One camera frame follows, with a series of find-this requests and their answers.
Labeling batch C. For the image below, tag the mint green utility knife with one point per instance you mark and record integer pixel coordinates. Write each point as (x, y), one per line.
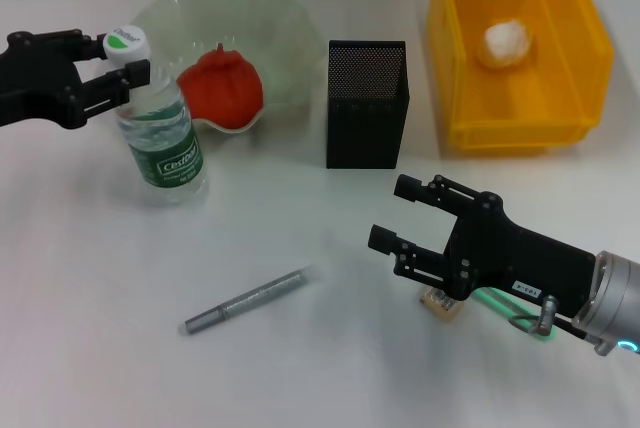
(492, 300)

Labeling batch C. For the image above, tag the pale green wavy glass plate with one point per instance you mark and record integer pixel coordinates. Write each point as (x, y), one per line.
(250, 38)

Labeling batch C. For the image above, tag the beige eraser with barcode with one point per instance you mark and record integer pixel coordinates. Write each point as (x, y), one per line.
(442, 310)

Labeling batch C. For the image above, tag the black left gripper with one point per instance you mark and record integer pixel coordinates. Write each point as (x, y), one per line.
(35, 83)

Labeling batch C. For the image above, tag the black mesh pen holder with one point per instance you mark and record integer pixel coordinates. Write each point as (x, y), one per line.
(367, 138)

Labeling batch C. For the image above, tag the red-orange fruit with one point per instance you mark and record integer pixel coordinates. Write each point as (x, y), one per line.
(225, 88)

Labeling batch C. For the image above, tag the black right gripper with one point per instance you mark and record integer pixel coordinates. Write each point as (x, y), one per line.
(510, 258)

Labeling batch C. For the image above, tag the yellow plastic bin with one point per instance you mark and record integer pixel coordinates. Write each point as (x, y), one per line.
(550, 113)

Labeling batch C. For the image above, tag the grey glitter pen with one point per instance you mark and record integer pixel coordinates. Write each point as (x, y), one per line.
(250, 298)

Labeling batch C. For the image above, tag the white paper ball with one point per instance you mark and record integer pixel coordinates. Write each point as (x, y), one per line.
(505, 43)

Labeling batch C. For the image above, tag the clear water bottle green label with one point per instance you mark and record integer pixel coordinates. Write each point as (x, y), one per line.
(165, 148)

